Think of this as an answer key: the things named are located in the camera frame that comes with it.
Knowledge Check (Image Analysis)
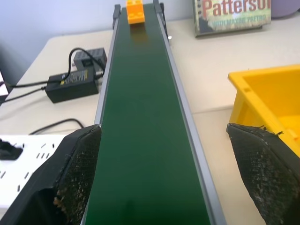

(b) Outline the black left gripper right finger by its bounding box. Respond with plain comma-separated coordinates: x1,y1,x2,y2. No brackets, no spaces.
226,123,300,225

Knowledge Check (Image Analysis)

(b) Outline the dark grey controller box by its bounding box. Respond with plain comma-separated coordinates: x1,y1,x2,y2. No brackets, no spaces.
72,47,108,70

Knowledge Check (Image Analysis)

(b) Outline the black adapter input cable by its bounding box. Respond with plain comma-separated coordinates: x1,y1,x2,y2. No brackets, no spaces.
0,80,50,105

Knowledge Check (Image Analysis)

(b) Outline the black power cable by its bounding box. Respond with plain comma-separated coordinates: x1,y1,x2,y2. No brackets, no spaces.
29,118,85,135

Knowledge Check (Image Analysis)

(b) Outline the Patterson paperback book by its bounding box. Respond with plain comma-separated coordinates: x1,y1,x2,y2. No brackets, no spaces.
192,0,272,38

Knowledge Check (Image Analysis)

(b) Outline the orange toy building block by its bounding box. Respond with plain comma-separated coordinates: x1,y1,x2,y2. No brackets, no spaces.
125,0,145,25

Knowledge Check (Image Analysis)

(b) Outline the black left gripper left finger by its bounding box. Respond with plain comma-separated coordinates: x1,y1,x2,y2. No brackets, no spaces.
0,124,102,225

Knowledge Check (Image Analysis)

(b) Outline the white power strip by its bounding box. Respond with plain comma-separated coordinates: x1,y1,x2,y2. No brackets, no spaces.
0,134,63,209

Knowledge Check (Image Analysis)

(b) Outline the purple round object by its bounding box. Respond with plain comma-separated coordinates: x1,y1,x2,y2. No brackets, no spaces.
270,0,300,18

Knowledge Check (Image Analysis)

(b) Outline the black plug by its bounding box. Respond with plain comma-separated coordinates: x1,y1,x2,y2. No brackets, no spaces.
0,139,23,161

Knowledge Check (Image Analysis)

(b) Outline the yellow plastic bin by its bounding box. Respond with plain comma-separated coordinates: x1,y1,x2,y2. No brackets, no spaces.
228,64,300,157

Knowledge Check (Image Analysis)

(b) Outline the green conveyor belt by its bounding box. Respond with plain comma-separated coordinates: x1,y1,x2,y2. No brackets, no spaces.
81,0,227,225

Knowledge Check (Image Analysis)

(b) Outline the black power adapter brick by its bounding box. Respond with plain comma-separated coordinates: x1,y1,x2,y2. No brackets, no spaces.
45,67,101,104

